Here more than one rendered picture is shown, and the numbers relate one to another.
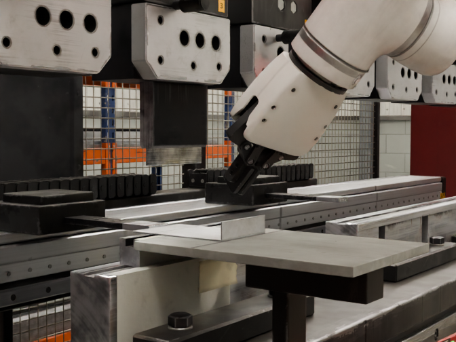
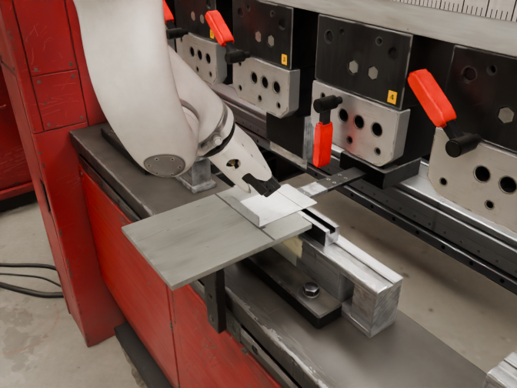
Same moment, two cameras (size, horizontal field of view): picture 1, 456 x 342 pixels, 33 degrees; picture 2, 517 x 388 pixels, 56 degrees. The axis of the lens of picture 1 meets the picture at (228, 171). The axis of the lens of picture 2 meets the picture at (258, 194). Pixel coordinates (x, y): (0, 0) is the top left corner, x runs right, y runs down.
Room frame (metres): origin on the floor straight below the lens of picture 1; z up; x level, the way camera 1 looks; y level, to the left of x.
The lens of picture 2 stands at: (1.09, -0.67, 1.46)
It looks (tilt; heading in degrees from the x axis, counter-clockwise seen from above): 31 degrees down; 108
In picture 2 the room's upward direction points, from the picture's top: straight up
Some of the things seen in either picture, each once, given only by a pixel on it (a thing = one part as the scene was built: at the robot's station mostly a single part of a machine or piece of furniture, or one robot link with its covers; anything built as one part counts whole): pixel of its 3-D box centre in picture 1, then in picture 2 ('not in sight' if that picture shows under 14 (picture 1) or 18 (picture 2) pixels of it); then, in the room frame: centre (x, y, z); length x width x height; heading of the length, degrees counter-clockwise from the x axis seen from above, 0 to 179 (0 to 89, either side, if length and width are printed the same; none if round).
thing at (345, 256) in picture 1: (280, 246); (217, 227); (0.82, -0.06, 1.00); 0.26 x 0.18 x 0.01; 54
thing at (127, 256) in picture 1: (186, 241); (293, 210); (0.93, 0.05, 0.99); 0.20 x 0.03 x 0.03; 144
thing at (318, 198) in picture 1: (280, 191); not in sight; (1.41, -0.10, 1.01); 0.26 x 0.12 x 0.05; 54
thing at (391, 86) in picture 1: (383, 53); not in sight; (1.37, -0.28, 1.26); 0.15 x 0.09 x 0.17; 144
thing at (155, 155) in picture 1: (174, 124); (288, 133); (0.91, 0.06, 1.13); 0.10 x 0.02 x 0.10; 144
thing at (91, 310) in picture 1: (203, 288); (304, 246); (0.95, 0.03, 0.92); 0.39 x 0.06 x 0.10; 144
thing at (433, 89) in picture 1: (425, 62); not in sight; (1.54, -0.39, 1.26); 0.15 x 0.09 x 0.17; 144
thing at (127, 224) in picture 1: (84, 213); (353, 170); (1.01, 0.19, 1.01); 0.26 x 0.12 x 0.05; 54
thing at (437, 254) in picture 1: (416, 259); not in sight; (1.37, -0.34, 0.89); 0.30 x 0.05 x 0.03; 144
